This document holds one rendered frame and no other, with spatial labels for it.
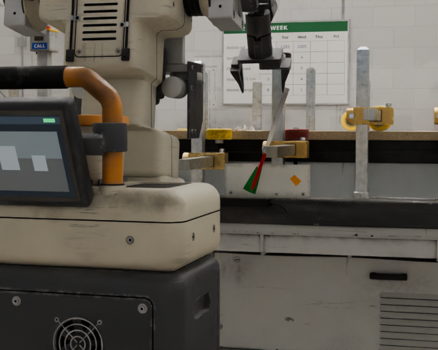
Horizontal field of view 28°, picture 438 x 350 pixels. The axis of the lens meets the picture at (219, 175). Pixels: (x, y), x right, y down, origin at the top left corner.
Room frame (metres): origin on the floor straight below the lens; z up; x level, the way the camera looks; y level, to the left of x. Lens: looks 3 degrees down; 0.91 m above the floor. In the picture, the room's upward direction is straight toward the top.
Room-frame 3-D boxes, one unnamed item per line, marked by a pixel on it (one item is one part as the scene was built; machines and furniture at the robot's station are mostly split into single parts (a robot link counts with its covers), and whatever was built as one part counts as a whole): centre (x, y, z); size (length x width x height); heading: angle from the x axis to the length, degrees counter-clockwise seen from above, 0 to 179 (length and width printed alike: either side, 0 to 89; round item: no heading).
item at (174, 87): (1.88, 0.18, 0.99); 0.28 x 0.16 x 0.22; 75
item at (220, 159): (2.68, 0.04, 0.81); 0.14 x 0.06 x 0.05; 76
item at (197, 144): (2.69, 0.06, 0.87); 0.04 x 0.04 x 0.48; 76
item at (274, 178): (2.61, -0.14, 0.75); 0.26 x 0.01 x 0.10; 76
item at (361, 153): (2.57, -0.42, 0.91); 0.04 x 0.04 x 0.48; 76
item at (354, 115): (2.56, -0.44, 0.95); 0.14 x 0.06 x 0.05; 76
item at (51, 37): (2.81, 0.56, 1.18); 0.07 x 0.07 x 0.08; 76
